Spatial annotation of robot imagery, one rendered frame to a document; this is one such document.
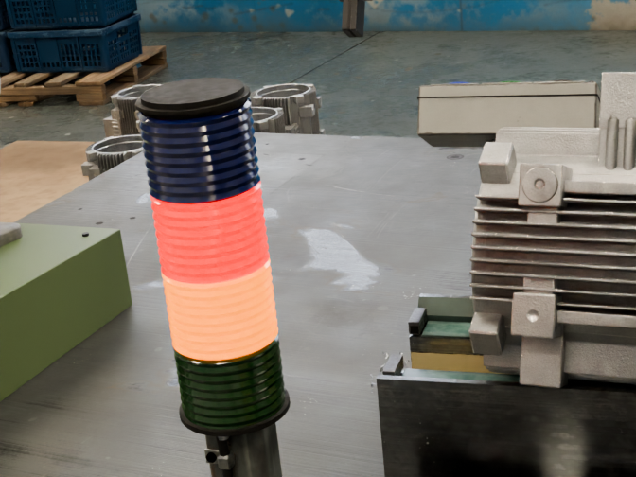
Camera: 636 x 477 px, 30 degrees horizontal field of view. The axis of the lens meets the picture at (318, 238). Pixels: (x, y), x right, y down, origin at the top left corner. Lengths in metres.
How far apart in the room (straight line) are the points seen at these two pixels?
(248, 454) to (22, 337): 0.63
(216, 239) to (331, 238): 0.96
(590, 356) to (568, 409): 0.05
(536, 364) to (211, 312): 0.31
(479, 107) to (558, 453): 0.38
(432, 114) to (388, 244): 0.41
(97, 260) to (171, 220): 0.76
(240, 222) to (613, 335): 0.33
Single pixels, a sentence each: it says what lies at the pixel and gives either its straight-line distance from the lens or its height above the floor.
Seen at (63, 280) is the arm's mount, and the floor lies 0.88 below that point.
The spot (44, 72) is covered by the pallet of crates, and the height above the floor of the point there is 0.12.
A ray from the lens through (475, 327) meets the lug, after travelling 0.86.
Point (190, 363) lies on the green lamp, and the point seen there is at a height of 1.07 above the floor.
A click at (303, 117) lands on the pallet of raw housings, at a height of 0.48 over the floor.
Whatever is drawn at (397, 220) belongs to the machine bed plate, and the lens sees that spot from 1.62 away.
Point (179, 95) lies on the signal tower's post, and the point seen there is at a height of 1.22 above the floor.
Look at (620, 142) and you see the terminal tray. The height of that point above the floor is 1.10.
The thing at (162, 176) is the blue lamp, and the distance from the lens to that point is 0.62.
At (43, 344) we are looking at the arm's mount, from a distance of 1.32.
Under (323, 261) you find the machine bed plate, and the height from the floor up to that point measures 0.80.
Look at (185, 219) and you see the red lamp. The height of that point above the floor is 1.16.
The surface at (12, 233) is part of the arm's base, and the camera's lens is 1.43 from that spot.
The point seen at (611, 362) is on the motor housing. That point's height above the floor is 0.96.
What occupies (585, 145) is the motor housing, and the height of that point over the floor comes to 1.10.
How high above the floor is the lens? 1.36
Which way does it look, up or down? 21 degrees down
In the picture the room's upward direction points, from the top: 6 degrees counter-clockwise
